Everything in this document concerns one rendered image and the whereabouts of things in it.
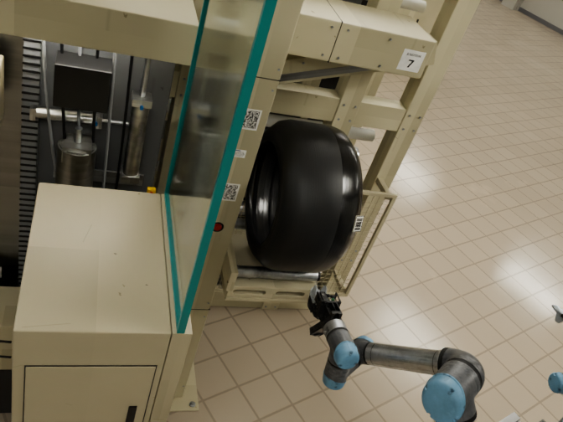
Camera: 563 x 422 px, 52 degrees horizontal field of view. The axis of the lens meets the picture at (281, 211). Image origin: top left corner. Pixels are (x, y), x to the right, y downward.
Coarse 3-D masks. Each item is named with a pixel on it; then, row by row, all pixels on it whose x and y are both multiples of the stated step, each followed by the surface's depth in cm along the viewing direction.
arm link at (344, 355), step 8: (336, 328) 182; (344, 328) 182; (328, 336) 182; (336, 336) 179; (344, 336) 179; (328, 344) 181; (336, 344) 177; (344, 344) 176; (352, 344) 177; (336, 352) 176; (344, 352) 174; (352, 352) 174; (336, 360) 175; (344, 360) 174; (352, 360) 175; (344, 368) 176
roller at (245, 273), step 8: (240, 272) 215; (248, 272) 216; (256, 272) 217; (264, 272) 218; (272, 272) 219; (280, 272) 220; (288, 272) 221; (296, 272) 222; (304, 272) 224; (312, 280) 226
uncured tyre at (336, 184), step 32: (288, 128) 202; (320, 128) 205; (256, 160) 227; (288, 160) 193; (320, 160) 193; (352, 160) 198; (256, 192) 239; (288, 192) 190; (320, 192) 191; (352, 192) 195; (256, 224) 237; (288, 224) 192; (320, 224) 193; (352, 224) 197; (256, 256) 214; (288, 256) 198; (320, 256) 201
